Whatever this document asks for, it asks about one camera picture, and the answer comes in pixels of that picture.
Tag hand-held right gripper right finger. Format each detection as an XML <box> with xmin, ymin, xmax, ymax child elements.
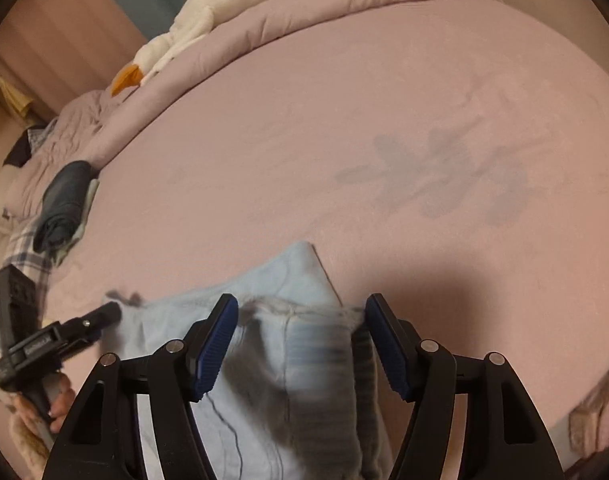
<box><xmin>365</xmin><ymin>293</ymin><xmax>565</xmax><ymax>480</ymax></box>

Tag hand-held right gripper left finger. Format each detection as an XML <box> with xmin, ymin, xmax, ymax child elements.
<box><xmin>42</xmin><ymin>293</ymin><xmax>239</xmax><ymax>480</ymax></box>

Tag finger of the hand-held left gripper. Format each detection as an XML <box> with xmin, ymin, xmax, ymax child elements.
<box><xmin>59</xmin><ymin>301</ymin><xmax>122</xmax><ymax>339</ymax></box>

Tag light blue strawberry print pants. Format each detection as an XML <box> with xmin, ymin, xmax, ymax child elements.
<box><xmin>104</xmin><ymin>240</ymin><xmax>396</xmax><ymax>480</ymax></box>

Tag person's left forearm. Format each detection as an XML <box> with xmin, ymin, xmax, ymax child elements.
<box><xmin>7</xmin><ymin>395</ymin><xmax>55</xmax><ymax>471</ymax></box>

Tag person's left hand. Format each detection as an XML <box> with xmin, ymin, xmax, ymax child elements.
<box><xmin>48</xmin><ymin>386</ymin><xmax>78</xmax><ymax>434</ymax></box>

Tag plaid pillow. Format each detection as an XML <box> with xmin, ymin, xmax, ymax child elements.
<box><xmin>3</xmin><ymin>224</ymin><xmax>54</xmax><ymax>313</ymax></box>

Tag folded green garment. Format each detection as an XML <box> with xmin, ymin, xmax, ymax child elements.
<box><xmin>51</xmin><ymin>177</ymin><xmax>101</xmax><ymax>267</ymax></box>

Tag folded dark jeans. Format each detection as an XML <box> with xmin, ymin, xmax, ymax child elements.
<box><xmin>33</xmin><ymin>160</ymin><xmax>93</xmax><ymax>254</ymax></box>

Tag cream pillow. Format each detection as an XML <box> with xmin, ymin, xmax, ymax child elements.
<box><xmin>0</xmin><ymin>164</ymin><xmax>31</xmax><ymax>233</ymax></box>

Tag dark garment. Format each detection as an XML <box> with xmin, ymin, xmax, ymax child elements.
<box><xmin>3</xmin><ymin>129</ymin><xmax>36</xmax><ymax>167</ymax></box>

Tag bed with pink sheet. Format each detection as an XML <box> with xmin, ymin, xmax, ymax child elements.
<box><xmin>0</xmin><ymin>0</ymin><xmax>609</xmax><ymax>480</ymax></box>

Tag plaid shirt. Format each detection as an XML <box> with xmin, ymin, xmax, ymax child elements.
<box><xmin>27</xmin><ymin>119</ymin><xmax>59</xmax><ymax>153</ymax></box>

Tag yellow pleated curtain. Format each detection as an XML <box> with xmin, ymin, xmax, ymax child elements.
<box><xmin>0</xmin><ymin>57</ymin><xmax>36</xmax><ymax>122</ymax></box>

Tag pink curtain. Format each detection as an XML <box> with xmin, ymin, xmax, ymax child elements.
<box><xmin>0</xmin><ymin>0</ymin><xmax>152</xmax><ymax>117</ymax></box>

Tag white goose plush toy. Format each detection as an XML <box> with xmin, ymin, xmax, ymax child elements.
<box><xmin>109</xmin><ymin>0</ymin><xmax>396</xmax><ymax>97</ymax></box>

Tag lilac duvet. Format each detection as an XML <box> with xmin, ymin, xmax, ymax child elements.
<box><xmin>7</xmin><ymin>0</ymin><xmax>503</xmax><ymax>218</ymax></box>

